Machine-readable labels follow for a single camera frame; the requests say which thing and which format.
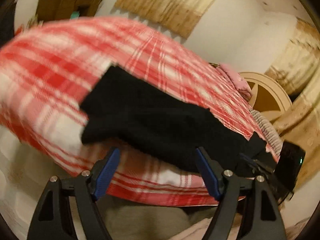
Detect black pants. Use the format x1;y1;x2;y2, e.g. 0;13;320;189
80;66;277;177

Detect cream wooden headboard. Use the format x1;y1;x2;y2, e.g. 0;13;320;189
240;72;292;123

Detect pink pillow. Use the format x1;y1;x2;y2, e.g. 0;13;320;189
216;63;253;102

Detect red plaid bed sheet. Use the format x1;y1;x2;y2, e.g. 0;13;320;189
0;16;281;208

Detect beige patterned curtain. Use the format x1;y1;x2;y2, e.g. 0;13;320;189
114;0;215;39

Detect brown wooden desk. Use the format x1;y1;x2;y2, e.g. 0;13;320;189
35;0;103;22

